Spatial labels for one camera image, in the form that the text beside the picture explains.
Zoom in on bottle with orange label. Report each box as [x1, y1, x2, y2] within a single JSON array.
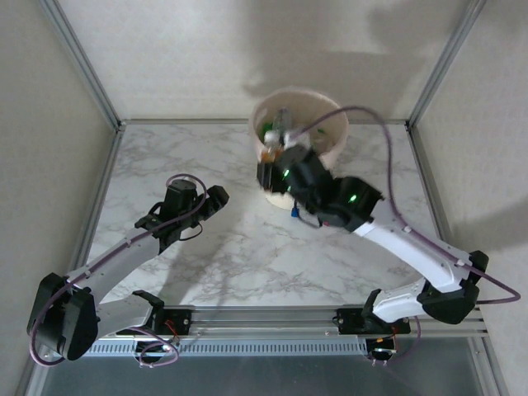
[[262, 106, 295, 164]]

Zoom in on beige round plastic bin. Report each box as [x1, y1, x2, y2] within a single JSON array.
[[248, 85, 351, 210]]

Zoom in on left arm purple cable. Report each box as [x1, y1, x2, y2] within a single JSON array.
[[28, 173, 207, 368]]

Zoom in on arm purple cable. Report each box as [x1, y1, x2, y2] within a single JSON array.
[[28, 173, 207, 368], [295, 106, 521, 306]]

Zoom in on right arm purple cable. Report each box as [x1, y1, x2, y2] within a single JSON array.
[[295, 106, 521, 306]]

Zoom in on aluminium table edge rail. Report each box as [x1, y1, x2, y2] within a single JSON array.
[[16, 125, 125, 396], [119, 118, 413, 126], [410, 125, 511, 396]]

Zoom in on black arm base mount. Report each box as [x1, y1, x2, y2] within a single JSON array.
[[336, 307, 413, 335], [156, 307, 193, 335]]

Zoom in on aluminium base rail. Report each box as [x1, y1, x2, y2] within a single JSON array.
[[97, 307, 484, 342]]

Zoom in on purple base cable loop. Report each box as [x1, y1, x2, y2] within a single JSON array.
[[134, 325, 182, 369], [369, 317, 422, 367]]

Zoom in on grey perforated cable duct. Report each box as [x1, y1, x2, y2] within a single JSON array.
[[53, 340, 368, 356]]

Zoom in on aluminium frame post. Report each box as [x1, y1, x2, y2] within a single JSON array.
[[39, 0, 126, 130], [407, 0, 488, 129]]

